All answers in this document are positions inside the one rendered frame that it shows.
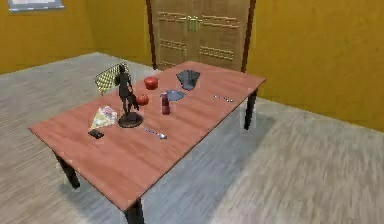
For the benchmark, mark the dark figure statue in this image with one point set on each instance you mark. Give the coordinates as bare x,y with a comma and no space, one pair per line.
126,90

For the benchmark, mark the red apple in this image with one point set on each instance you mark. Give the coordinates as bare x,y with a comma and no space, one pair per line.
151,83

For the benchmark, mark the blue grey plate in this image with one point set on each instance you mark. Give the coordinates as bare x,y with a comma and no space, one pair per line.
175,95

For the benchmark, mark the dark red bottle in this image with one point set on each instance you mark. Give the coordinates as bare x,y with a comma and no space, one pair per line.
165,104

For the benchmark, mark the small black telephone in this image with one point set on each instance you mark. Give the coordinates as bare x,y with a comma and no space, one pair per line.
96,134

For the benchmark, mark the silver spoon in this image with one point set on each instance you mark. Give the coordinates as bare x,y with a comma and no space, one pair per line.
156,133

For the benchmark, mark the grey framed window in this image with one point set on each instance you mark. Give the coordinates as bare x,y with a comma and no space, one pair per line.
35,4

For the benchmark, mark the silver fork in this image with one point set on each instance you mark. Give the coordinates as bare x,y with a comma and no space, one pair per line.
223,98

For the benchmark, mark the dark grey folded cloth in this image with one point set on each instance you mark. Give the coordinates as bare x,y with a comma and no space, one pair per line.
188,79

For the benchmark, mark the brown wooden double door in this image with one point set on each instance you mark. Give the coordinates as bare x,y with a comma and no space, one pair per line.
200,33

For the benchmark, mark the pale multicoloured wrapped bag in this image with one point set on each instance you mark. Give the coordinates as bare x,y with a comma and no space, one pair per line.
104,117

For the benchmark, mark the reddish brown wooden table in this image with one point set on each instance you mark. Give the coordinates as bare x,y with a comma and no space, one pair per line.
133,156

